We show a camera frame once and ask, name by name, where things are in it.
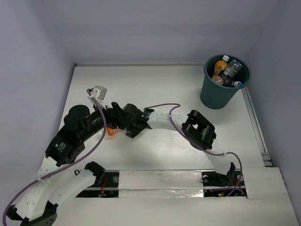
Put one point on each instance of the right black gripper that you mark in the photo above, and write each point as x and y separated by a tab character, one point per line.
134	131

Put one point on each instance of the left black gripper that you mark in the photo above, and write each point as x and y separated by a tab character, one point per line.
110	117

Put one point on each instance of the clear orange-label bottle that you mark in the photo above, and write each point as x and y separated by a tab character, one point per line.
112	132

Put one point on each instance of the small orange juice bottle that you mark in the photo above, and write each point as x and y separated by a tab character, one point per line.
217	79

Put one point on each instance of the tall orange blue-label bottle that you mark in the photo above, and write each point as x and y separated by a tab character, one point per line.
221	65

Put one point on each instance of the crushed clear plastic bottle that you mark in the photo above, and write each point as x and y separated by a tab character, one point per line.
236	84

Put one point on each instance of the small clear dark-label bottle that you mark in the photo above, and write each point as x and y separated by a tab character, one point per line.
232	69

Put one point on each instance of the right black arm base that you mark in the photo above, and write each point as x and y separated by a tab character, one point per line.
218	185

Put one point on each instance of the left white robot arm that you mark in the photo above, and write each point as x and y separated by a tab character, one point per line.
37	203

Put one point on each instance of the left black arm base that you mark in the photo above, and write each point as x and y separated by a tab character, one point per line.
109	188

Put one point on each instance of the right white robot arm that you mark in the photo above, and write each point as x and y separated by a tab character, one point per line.
193	127

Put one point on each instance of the dark teal plastic bin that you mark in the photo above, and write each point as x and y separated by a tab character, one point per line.
215	96

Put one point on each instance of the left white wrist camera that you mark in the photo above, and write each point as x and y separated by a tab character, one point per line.
97	94

